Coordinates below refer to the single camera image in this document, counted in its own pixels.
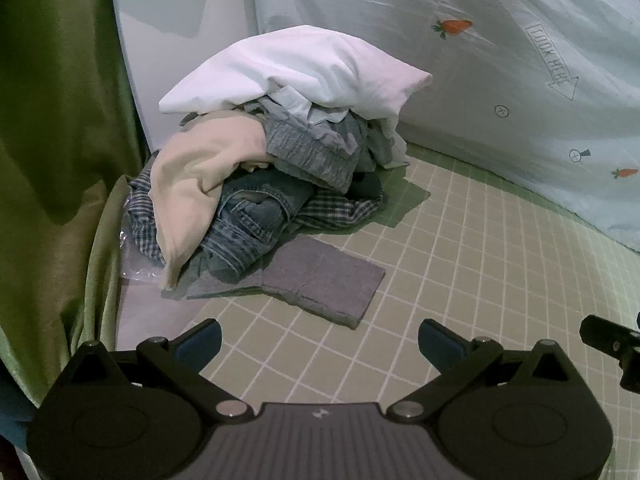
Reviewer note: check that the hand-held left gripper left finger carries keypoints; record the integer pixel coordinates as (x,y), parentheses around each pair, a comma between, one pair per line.
(201,346)

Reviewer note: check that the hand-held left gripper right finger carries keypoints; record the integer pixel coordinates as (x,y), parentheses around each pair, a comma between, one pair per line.
(436,344)

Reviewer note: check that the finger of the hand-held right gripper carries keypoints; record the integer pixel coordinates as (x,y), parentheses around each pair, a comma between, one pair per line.
(607,334)

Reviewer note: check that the white t-shirt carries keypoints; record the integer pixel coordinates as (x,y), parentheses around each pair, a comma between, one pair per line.
(300,70)

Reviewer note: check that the green grid bed sheet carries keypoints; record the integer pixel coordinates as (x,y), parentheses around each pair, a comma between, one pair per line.
(450,260)

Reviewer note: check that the clear plastic bag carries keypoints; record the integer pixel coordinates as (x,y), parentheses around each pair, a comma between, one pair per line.
(134,271)

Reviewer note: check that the blue denim jeans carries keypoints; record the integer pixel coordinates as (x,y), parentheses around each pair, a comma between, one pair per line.
(250,232)

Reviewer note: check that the flat grey garment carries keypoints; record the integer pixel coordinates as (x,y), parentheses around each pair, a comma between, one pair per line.
(325,280)

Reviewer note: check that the plaid shirt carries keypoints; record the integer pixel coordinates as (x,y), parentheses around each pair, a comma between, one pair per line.
(340,212)

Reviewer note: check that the cream garment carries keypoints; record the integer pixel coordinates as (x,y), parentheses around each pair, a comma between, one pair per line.
(200,175)

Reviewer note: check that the dark teal cloth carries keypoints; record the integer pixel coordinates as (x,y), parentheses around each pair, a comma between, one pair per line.
(17,410)

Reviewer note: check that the light blue garment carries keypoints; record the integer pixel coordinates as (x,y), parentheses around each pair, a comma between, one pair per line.
(391,146)

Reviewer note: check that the light blue carrot-print duvet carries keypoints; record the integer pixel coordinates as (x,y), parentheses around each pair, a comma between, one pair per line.
(500,110)

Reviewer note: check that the green curtain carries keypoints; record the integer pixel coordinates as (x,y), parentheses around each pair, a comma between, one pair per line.
(50,110)

